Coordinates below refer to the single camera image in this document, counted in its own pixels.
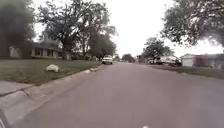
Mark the white car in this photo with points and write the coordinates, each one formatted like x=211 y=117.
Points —
x=107 y=59

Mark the small distant tree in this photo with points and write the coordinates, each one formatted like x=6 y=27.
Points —
x=127 y=57

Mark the dense dark tree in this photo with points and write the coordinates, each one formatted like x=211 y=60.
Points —
x=101 y=45

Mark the pale lump on kerb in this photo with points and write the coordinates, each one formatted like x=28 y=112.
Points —
x=87 y=71

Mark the reddish distant building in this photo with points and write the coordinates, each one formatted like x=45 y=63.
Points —
x=141 y=59

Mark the grey asphalt road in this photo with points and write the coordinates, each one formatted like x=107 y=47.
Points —
x=133 y=96

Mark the tall thin-branched tree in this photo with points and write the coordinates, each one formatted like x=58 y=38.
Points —
x=91 y=23

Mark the round tree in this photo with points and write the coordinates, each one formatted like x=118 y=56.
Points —
x=156 y=48

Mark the white van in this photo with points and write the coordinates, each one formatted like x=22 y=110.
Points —
x=169 y=60

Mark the large tree with thick trunk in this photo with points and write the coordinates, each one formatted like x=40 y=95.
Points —
x=64 y=30

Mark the white lump on lawn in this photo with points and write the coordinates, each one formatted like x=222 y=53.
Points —
x=52 y=68

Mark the low house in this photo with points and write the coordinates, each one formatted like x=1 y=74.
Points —
x=41 y=50

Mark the grass strip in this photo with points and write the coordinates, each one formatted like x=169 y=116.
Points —
x=193 y=71

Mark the grass lawn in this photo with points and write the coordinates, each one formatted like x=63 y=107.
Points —
x=26 y=70

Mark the white garage building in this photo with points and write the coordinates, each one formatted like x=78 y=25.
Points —
x=200 y=60

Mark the overhanging tree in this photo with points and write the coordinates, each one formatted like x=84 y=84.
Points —
x=196 y=20

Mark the pale concrete kerb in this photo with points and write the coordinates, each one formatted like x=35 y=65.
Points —
x=20 y=105

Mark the concrete driveway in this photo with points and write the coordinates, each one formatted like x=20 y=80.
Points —
x=10 y=87

